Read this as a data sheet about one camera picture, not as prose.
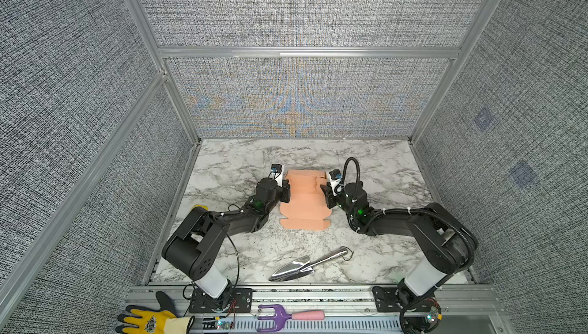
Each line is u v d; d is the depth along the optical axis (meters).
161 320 0.67
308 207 0.90
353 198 0.68
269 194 0.69
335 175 0.78
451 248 0.46
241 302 0.73
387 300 0.73
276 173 0.78
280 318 0.70
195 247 0.46
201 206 0.96
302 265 0.80
